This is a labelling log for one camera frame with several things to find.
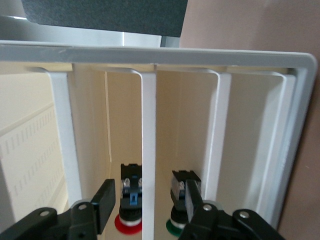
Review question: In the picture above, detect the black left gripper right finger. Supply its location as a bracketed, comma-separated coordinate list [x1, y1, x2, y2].
[178, 179, 286, 240]

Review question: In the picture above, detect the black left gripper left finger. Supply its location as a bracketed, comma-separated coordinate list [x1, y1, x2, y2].
[0, 178, 116, 240]

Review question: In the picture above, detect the red push button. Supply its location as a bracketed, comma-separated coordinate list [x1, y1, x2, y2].
[114, 162, 144, 236]

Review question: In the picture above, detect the green push button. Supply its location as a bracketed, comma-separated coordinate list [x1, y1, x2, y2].
[165, 169, 203, 237]

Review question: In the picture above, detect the white drawer cabinet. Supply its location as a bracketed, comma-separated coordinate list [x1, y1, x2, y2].
[0, 39, 316, 240]

